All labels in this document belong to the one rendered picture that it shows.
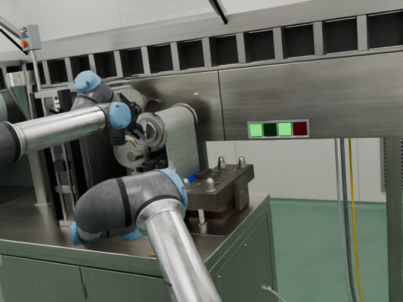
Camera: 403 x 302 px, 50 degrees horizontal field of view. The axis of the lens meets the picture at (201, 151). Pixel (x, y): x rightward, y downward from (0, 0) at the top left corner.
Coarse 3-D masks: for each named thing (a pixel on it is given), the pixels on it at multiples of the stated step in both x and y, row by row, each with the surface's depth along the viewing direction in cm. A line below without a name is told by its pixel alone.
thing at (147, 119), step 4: (140, 120) 159; (148, 120) 158; (152, 120) 157; (156, 120) 156; (156, 124) 156; (160, 128) 156; (160, 132) 156; (160, 136) 157; (156, 140) 158; (160, 140) 157; (148, 144) 160; (152, 144) 159; (156, 144) 158
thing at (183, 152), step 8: (184, 136) 170; (192, 136) 176; (168, 144) 159; (176, 144) 165; (184, 144) 170; (192, 144) 176; (168, 152) 159; (176, 152) 165; (184, 152) 170; (192, 152) 176; (168, 160) 160; (176, 160) 165; (184, 160) 170; (192, 160) 176; (176, 168) 164; (184, 168) 170; (192, 168) 176; (184, 176) 170
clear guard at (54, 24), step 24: (0, 0) 189; (24, 0) 186; (48, 0) 184; (72, 0) 181; (96, 0) 179; (120, 0) 176; (144, 0) 174; (168, 0) 171; (192, 0) 169; (24, 24) 205; (48, 24) 201; (72, 24) 198; (96, 24) 195; (120, 24) 192; (144, 24) 189
